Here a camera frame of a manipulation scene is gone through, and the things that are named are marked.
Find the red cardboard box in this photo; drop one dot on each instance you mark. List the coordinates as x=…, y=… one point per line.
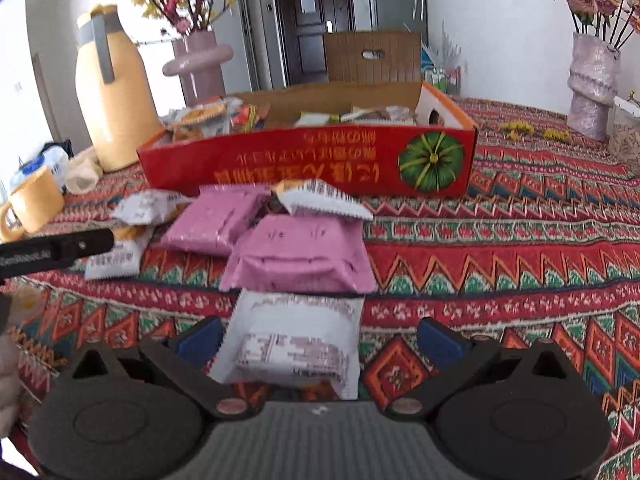
x=320, y=160

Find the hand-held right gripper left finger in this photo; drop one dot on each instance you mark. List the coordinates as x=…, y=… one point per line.
x=197, y=340

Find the yellow thermos jug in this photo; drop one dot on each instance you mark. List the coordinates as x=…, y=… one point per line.
x=120, y=110

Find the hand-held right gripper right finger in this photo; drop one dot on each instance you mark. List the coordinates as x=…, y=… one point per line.
x=440, y=340

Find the white feathery stalks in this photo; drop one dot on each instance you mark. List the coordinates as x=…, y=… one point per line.
x=445, y=47

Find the paper notice on door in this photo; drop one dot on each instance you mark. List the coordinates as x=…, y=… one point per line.
x=308, y=4

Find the lime green snack packet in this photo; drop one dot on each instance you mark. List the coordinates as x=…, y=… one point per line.
x=317, y=120

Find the yellow mug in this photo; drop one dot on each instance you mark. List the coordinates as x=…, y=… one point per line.
x=37, y=205

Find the wooden chair back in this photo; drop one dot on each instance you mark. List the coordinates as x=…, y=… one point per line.
x=350, y=67

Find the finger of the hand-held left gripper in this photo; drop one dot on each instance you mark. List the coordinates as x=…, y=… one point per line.
x=85, y=245

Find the clear food canister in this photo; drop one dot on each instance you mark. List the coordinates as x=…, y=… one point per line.
x=627, y=145

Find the fallen yellow petals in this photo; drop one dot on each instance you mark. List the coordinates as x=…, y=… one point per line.
x=515, y=127

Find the pile of snack packets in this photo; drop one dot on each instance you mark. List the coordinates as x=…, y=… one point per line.
x=295, y=255

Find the brown white snack packet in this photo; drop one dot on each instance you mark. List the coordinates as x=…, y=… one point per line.
x=385, y=114

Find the white pink-print snack packet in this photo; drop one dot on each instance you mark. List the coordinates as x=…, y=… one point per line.
x=290, y=335

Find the beige crumpled bag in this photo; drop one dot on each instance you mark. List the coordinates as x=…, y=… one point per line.
x=82, y=175

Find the dark entrance door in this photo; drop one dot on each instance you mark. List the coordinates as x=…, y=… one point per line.
x=310, y=50

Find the round cracker snack packet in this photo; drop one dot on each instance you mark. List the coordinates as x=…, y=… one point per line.
x=200, y=116

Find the red yellow cartoon snack packet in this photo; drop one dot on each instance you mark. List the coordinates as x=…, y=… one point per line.
x=247, y=119

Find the pink textured vase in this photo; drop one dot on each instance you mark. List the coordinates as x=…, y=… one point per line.
x=592, y=90

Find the white and blue plastic pack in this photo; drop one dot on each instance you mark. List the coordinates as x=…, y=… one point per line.
x=50, y=160

